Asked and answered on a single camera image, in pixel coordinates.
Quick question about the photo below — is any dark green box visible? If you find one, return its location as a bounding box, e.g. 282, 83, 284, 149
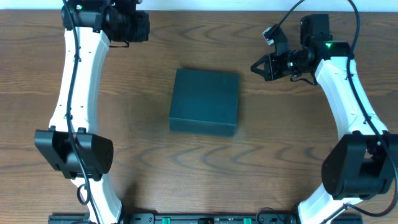
169, 68, 239, 137

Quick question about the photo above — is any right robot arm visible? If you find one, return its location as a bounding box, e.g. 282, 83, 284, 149
251, 14, 397, 223

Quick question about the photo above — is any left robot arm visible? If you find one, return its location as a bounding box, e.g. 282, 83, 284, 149
34, 0, 150, 223

